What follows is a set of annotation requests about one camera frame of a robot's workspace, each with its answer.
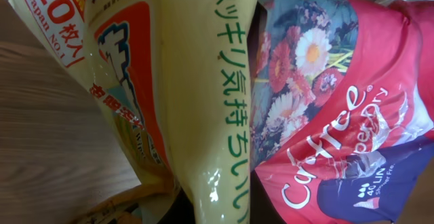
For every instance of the yellow wet wipes packet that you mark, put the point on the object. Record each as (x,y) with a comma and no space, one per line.
(172,79)

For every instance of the red Carefree liner pack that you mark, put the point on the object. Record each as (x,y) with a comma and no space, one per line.
(342,106)

